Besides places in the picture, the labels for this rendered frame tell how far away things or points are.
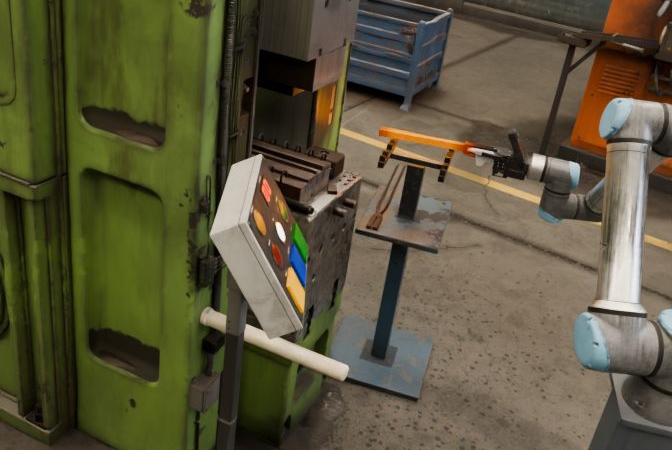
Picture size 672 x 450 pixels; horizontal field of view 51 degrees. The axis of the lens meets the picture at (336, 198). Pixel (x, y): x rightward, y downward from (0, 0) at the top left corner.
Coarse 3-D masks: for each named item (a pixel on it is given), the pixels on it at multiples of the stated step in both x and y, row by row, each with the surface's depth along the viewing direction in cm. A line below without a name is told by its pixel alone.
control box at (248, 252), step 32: (256, 160) 166; (224, 192) 156; (256, 192) 153; (224, 224) 141; (256, 224) 144; (288, 224) 169; (224, 256) 142; (256, 256) 142; (288, 256) 159; (256, 288) 146; (288, 320) 149
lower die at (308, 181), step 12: (264, 144) 227; (252, 156) 218; (264, 156) 218; (300, 156) 222; (276, 168) 212; (288, 168) 213; (300, 168) 214; (312, 168) 213; (324, 168) 217; (276, 180) 207; (288, 180) 208; (300, 180) 209; (312, 180) 211; (324, 180) 220; (288, 192) 207; (300, 192) 205; (312, 192) 214
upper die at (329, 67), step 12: (264, 60) 194; (276, 60) 193; (288, 60) 191; (300, 60) 190; (312, 60) 188; (324, 60) 193; (336, 60) 200; (264, 72) 196; (276, 72) 194; (288, 72) 193; (300, 72) 191; (312, 72) 189; (324, 72) 195; (336, 72) 203; (288, 84) 194; (300, 84) 192; (312, 84) 191; (324, 84) 198
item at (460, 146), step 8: (384, 128) 255; (384, 136) 254; (392, 136) 253; (400, 136) 252; (408, 136) 251; (416, 136) 251; (424, 136) 252; (432, 144) 250; (440, 144) 249; (448, 144) 249; (456, 144) 248; (464, 144) 248; (472, 144) 248; (464, 152) 247
